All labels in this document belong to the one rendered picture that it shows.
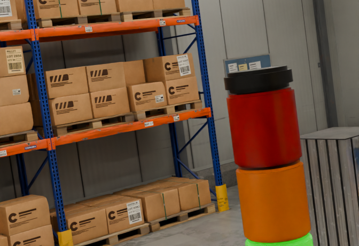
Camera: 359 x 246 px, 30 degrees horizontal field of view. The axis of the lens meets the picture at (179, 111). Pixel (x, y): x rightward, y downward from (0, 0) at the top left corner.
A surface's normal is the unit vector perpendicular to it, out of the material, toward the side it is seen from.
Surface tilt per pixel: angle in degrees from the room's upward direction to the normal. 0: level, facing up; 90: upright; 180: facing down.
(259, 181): 90
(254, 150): 90
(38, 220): 91
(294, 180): 90
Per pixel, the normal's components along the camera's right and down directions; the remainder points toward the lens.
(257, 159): -0.47, 0.13
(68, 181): 0.61, -0.02
